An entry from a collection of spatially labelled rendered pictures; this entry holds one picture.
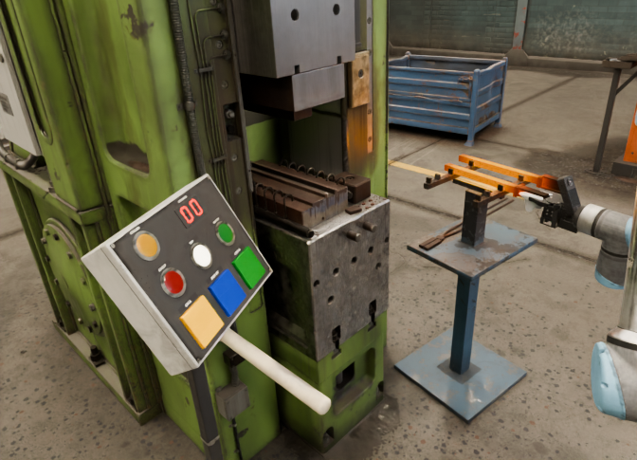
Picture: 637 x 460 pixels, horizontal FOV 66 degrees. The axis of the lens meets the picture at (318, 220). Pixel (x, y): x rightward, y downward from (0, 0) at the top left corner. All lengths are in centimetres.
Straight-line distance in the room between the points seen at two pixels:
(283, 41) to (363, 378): 132
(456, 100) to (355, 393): 359
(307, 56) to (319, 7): 12
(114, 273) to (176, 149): 46
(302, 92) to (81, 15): 64
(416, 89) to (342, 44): 384
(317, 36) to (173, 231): 65
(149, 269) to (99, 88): 78
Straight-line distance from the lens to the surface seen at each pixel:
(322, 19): 138
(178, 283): 98
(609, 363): 122
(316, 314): 155
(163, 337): 97
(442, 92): 513
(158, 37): 125
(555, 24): 904
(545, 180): 186
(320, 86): 139
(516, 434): 217
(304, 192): 154
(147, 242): 97
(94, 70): 160
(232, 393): 170
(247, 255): 114
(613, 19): 878
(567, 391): 239
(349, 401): 198
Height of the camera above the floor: 160
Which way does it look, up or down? 27 degrees down
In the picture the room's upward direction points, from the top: 3 degrees counter-clockwise
